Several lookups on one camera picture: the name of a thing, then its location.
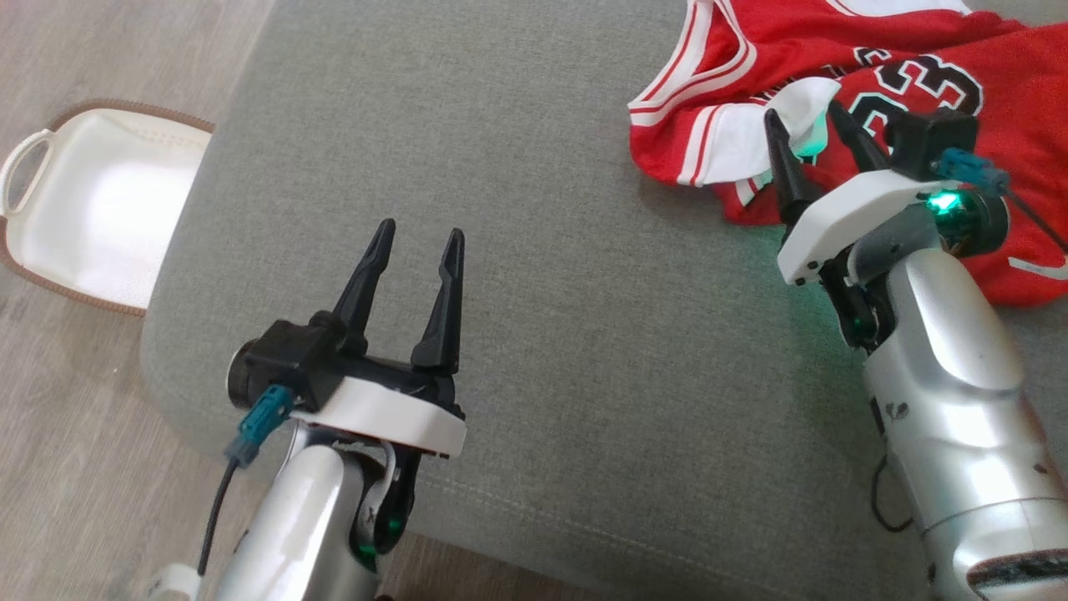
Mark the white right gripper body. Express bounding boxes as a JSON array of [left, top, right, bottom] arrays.
[[776, 171, 940, 287]]

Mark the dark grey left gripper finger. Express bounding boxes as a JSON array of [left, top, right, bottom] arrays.
[[411, 228, 466, 375], [332, 219, 397, 356]]

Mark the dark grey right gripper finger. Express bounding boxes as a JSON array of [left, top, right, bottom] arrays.
[[763, 109, 823, 226], [828, 100, 889, 174]]

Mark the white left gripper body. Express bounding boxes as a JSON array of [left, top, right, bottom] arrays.
[[290, 354, 468, 458]]

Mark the red basketball jersey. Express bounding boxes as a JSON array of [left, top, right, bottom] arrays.
[[627, 0, 1068, 308]]

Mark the grey fabric sofa ottoman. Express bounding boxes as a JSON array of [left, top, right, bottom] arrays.
[[140, 0, 1068, 601]]

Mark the white laundry basket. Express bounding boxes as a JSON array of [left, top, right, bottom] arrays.
[[0, 98, 216, 318]]

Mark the black cable with teal plug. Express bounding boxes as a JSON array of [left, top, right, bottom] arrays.
[[939, 149, 1068, 253], [196, 384, 295, 578]]

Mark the white cable label tag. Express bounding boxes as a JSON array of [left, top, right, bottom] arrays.
[[149, 563, 201, 601]]

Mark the thin black cable loop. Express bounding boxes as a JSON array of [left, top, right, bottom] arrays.
[[871, 455, 915, 535]]

